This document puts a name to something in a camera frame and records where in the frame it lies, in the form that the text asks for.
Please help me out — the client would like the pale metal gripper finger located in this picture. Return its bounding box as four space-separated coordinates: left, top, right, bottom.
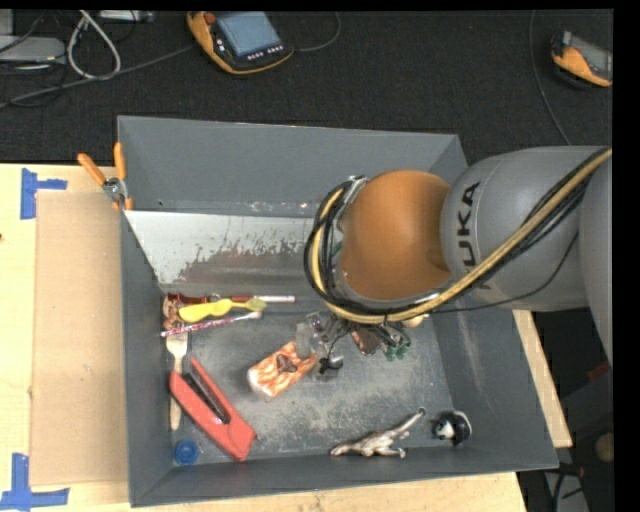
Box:
295 312 327 360
317 341 346 382

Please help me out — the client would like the grey metal bin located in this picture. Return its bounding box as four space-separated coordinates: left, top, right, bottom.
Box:
115 115 561 509

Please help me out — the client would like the orange and white packet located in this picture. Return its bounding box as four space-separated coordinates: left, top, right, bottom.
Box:
246 339 319 401

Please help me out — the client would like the white and red pen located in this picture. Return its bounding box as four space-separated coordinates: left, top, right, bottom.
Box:
229 294 297 305

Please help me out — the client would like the grey toy dinosaur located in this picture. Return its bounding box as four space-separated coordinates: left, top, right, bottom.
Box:
329 406 428 459

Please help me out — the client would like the yellow plastic toy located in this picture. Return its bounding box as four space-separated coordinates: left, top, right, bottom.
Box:
177 297 269 324

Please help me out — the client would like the pink glitter stick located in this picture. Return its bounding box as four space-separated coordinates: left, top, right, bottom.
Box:
159 311 264 339

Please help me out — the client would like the red flat case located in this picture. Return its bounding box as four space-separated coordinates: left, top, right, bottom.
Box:
167 356 258 463

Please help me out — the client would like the black and white toy animal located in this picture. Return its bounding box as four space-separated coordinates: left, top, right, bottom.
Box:
431 410 473 448

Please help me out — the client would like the pale wooden fork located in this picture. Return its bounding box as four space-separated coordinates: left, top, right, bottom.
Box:
165 331 191 432

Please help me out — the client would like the small brown toy figure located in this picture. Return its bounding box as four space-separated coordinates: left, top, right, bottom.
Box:
162 293 209 322

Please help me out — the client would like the blue bottle cap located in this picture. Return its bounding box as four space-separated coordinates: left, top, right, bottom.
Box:
172 439 202 467

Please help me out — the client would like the brown cardboard board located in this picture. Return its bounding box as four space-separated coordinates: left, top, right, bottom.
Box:
28 190 132 487

